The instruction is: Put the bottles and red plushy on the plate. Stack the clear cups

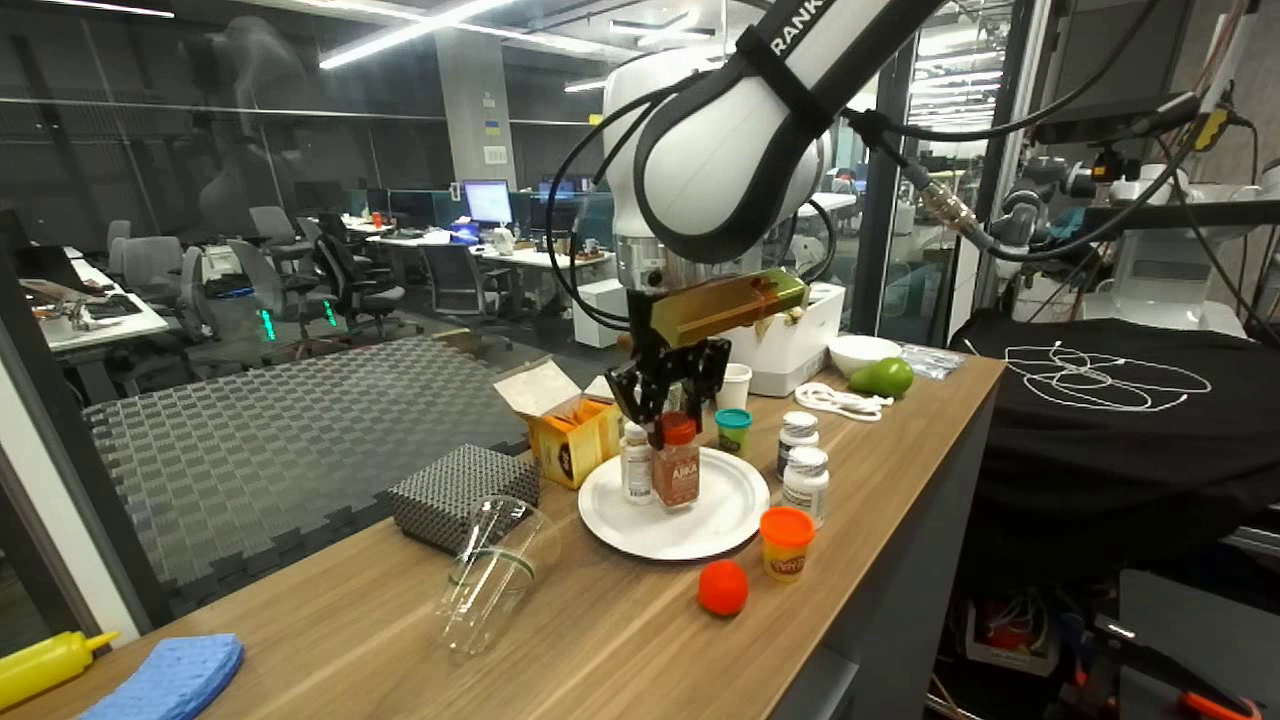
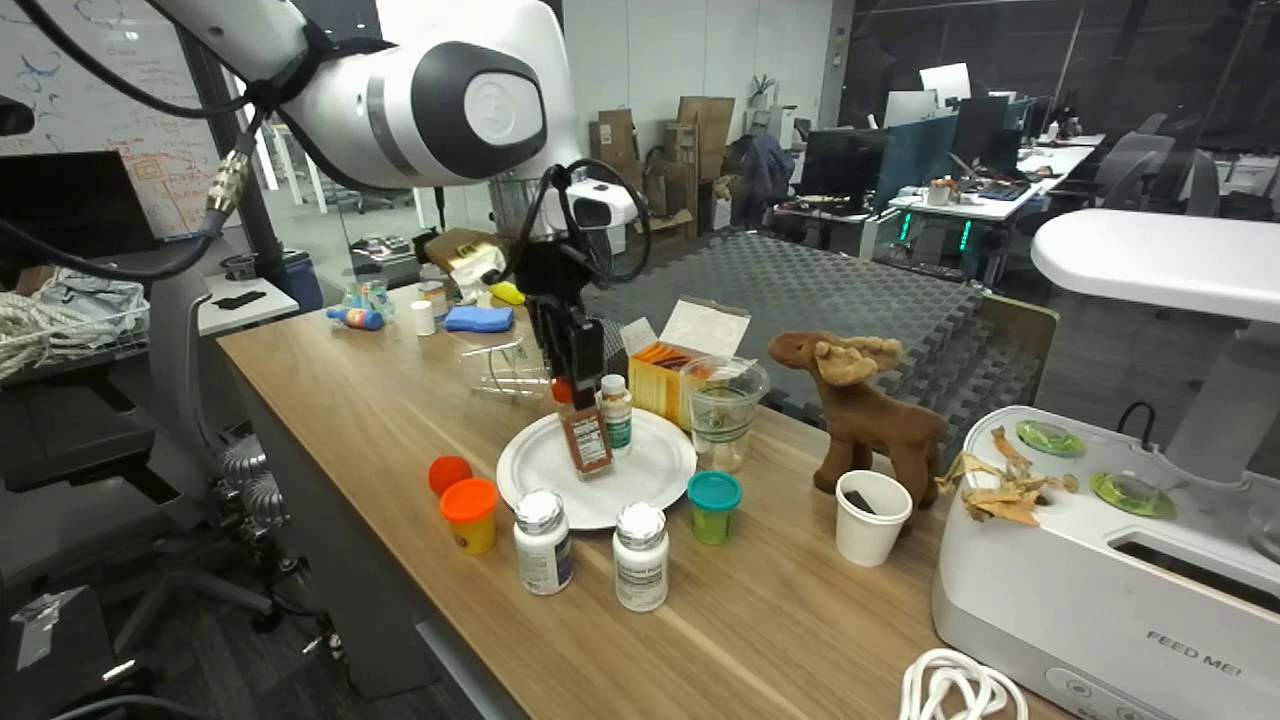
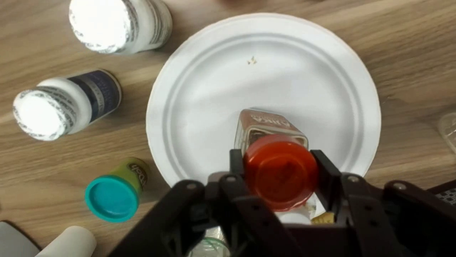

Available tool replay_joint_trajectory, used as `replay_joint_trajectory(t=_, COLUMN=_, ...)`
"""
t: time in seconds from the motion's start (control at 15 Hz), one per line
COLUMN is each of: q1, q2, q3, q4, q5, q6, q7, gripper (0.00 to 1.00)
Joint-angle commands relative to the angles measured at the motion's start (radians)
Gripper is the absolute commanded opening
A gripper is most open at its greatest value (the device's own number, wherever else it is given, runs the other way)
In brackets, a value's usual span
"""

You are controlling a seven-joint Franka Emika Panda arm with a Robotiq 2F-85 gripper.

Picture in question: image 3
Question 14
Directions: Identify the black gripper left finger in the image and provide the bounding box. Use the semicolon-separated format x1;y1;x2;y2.
111;148;286;257

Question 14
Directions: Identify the clear plastic cup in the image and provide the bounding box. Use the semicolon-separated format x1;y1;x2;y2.
436;111;456;154
187;222;234;257

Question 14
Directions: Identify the white pill bottle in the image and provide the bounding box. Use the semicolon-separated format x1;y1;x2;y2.
67;0;174;54
11;68;124;142

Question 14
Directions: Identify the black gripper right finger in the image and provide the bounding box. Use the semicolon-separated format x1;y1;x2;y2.
311;148;456;257

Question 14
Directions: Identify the white paper plate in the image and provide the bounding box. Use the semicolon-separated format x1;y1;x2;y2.
144;11;383;191

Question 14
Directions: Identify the teal lid dough can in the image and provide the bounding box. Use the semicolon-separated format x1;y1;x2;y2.
84;156;151;225

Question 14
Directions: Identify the spice bottle orange cap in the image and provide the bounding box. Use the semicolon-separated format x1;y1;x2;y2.
234;106;319;211

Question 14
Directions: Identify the white countertop appliance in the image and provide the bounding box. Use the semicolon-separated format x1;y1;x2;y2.
0;219;41;257

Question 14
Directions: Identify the white paper cup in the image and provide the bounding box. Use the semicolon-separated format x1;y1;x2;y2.
34;223;98;257

